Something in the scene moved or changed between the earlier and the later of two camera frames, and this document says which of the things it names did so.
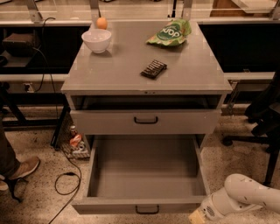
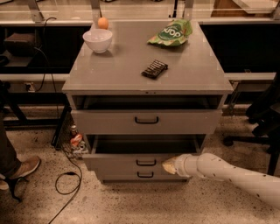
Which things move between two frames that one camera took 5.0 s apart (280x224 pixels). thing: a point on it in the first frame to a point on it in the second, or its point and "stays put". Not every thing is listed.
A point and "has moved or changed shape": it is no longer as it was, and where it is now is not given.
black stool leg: x=12 y=182 stays put
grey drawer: x=144 y=174 has moved or changed shape
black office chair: x=263 y=117 stays put
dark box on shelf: x=19 y=45 stays put
